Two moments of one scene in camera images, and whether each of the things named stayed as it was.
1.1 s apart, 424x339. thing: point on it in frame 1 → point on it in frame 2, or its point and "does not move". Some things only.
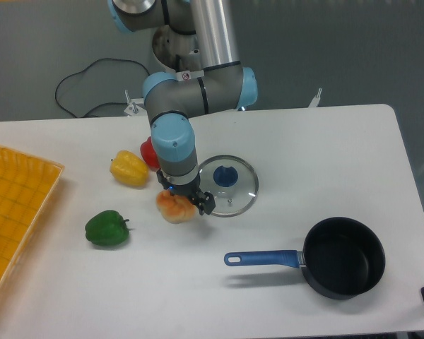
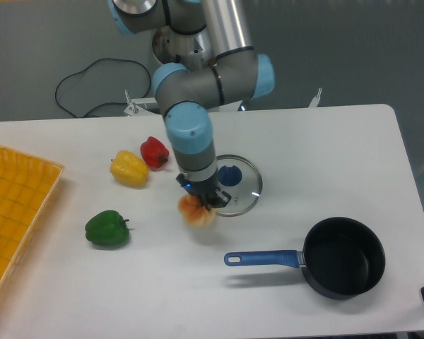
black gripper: x=205 y=200 → x=206 y=191
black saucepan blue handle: x=340 y=258 does not move
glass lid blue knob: x=232 y=181 does not move
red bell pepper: x=150 y=155 does not move
